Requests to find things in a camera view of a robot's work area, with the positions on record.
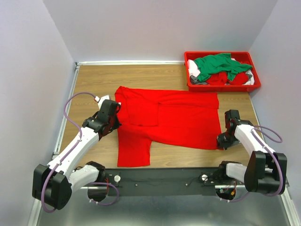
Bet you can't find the red t shirt in bin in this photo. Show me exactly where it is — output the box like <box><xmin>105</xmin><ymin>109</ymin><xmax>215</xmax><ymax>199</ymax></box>
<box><xmin>206</xmin><ymin>72</ymin><xmax>249</xmax><ymax>86</ymax></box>

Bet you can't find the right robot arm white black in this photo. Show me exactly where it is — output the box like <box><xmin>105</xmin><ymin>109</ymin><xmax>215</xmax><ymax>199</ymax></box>
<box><xmin>213</xmin><ymin>110</ymin><xmax>287</xmax><ymax>196</ymax></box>

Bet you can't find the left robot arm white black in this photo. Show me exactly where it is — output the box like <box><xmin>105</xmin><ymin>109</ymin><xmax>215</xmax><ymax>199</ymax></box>
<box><xmin>32</xmin><ymin>97</ymin><xmax>121</xmax><ymax>213</ymax></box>

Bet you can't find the green t shirt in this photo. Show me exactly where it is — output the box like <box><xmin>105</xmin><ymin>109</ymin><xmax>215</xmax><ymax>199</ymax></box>
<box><xmin>193</xmin><ymin>53</ymin><xmax>253</xmax><ymax>81</ymax></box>

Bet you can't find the red plastic bin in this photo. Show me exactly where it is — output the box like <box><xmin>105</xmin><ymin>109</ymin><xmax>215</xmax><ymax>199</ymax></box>
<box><xmin>184</xmin><ymin>51</ymin><xmax>261</xmax><ymax>92</ymax></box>

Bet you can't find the red t shirt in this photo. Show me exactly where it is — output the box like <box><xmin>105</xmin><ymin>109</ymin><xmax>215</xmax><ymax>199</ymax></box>
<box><xmin>115</xmin><ymin>86</ymin><xmax>221</xmax><ymax>167</ymax></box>
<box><xmin>206</xmin><ymin>72</ymin><xmax>249</xmax><ymax>86</ymax></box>

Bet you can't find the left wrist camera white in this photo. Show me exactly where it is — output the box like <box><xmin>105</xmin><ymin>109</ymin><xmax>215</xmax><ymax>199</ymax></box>
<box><xmin>94</xmin><ymin>95</ymin><xmax>111</xmax><ymax>108</ymax></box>

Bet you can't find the pink t shirt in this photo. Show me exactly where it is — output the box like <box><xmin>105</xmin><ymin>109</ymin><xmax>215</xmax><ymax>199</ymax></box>
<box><xmin>187</xmin><ymin>59</ymin><xmax>200</xmax><ymax>77</ymax></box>

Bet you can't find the aluminium frame rail front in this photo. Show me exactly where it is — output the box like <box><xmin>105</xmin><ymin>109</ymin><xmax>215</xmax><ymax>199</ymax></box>
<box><xmin>37</xmin><ymin>167</ymin><xmax>290</xmax><ymax>189</ymax></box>

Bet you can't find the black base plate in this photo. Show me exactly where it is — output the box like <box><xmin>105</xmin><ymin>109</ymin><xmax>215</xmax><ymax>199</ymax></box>
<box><xmin>82</xmin><ymin>166</ymin><xmax>245</xmax><ymax>197</ymax></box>

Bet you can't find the grey t shirt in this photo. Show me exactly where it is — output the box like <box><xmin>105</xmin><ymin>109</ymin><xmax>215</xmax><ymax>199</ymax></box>
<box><xmin>190</xmin><ymin>75</ymin><xmax>208</xmax><ymax>85</ymax></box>

